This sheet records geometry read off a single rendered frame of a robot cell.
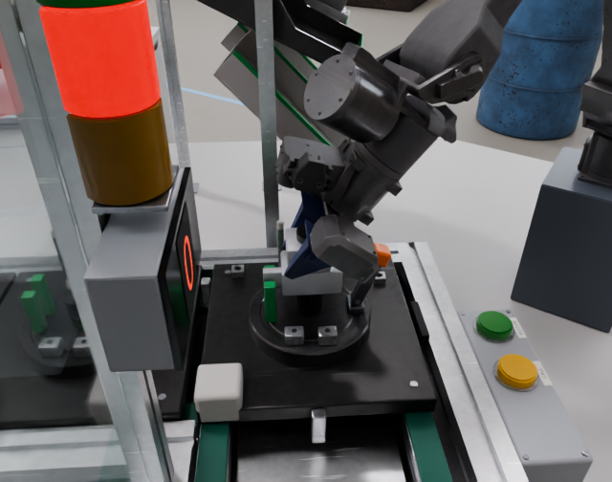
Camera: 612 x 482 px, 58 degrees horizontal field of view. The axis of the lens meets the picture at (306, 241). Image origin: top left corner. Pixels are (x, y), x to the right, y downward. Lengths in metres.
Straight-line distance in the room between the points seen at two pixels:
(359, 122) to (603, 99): 0.38
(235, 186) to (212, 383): 0.64
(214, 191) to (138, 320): 0.84
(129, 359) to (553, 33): 3.29
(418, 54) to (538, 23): 2.97
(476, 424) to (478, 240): 0.49
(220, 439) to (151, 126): 0.36
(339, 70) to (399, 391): 0.32
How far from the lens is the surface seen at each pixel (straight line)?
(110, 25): 0.28
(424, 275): 0.76
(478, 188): 1.19
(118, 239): 0.33
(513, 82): 3.59
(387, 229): 1.02
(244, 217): 1.05
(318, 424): 0.57
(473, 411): 0.61
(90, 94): 0.29
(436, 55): 0.51
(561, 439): 0.61
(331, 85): 0.46
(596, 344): 0.88
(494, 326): 0.68
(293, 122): 0.75
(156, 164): 0.31
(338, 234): 0.47
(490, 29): 0.53
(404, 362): 0.62
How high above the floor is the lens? 1.41
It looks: 35 degrees down
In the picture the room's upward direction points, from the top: straight up
